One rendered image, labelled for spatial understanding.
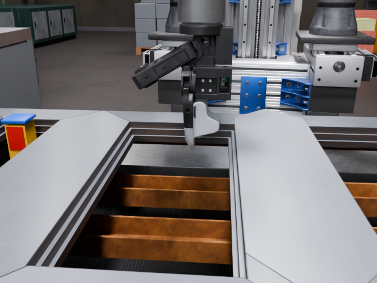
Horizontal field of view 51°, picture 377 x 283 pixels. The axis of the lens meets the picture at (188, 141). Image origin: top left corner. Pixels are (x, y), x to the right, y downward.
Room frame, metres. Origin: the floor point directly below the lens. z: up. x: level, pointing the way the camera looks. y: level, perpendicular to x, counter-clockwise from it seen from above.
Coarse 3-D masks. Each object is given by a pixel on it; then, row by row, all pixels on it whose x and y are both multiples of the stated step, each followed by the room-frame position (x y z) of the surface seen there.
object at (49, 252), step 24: (0, 120) 0.96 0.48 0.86; (48, 120) 0.96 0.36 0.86; (120, 144) 0.83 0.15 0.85; (336, 144) 0.89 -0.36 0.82; (360, 144) 0.88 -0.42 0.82; (96, 168) 0.67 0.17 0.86; (96, 192) 0.63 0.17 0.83; (72, 216) 0.52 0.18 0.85; (240, 216) 0.52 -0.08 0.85; (48, 240) 0.45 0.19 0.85; (72, 240) 0.49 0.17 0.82; (240, 240) 0.46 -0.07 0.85; (48, 264) 0.43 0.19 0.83; (240, 264) 0.41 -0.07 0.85
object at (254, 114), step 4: (252, 112) 1.02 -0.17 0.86; (256, 112) 1.02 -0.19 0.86; (260, 112) 1.02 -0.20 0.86; (264, 112) 1.02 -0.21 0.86; (268, 112) 1.02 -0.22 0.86; (272, 112) 1.02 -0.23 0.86; (276, 112) 1.02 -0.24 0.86; (240, 116) 0.99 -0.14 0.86; (244, 116) 0.99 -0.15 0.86; (248, 116) 0.99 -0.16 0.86; (252, 116) 0.99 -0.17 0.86; (256, 116) 0.99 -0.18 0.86; (260, 116) 0.99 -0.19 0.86; (264, 116) 0.99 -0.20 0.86; (268, 116) 0.99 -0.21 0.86; (272, 116) 0.99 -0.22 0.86; (276, 116) 0.99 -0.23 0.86; (280, 116) 0.99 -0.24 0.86; (284, 116) 0.99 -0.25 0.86; (288, 116) 0.99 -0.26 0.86; (292, 116) 0.99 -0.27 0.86
